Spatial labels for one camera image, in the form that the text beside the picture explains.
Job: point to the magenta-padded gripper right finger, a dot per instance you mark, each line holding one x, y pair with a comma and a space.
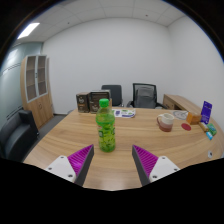
161, 166

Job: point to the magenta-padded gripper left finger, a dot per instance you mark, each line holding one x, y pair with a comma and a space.
63, 166

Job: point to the green drink bottle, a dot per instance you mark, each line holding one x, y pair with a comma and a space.
106, 133

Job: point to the white and brown mug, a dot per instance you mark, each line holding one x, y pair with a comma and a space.
165, 122

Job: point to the flat round red coaster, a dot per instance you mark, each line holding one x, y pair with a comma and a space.
186, 127

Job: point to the small blue packet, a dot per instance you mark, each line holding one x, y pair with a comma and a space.
209, 135

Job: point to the black leather armchair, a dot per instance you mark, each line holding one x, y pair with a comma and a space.
16, 133

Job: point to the small tan box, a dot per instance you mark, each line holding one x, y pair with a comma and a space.
203, 127

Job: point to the green packet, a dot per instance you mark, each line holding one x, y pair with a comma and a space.
212, 129

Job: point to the wooden shelf cabinet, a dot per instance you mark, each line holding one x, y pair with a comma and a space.
40, 106

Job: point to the white green purple leaflet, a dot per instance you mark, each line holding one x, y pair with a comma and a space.
125, 113

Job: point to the wooden side desk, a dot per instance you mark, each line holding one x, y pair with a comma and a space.
180, 101

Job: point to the purple hanging package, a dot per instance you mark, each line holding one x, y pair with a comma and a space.
206, 112

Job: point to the large dark brown cardboard box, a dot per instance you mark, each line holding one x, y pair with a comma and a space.
94, 100

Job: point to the black mesh office chair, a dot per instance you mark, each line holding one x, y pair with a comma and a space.
134, 90

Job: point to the black padded office chair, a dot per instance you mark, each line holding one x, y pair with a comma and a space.
115, 93

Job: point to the rectangular ceiling light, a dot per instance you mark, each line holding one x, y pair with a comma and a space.
28, 30

